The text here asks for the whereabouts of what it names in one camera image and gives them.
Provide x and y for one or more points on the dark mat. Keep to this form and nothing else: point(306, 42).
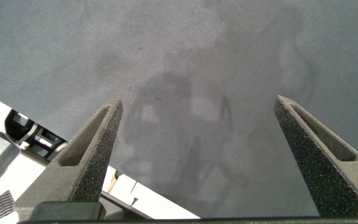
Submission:
point(179, 46)

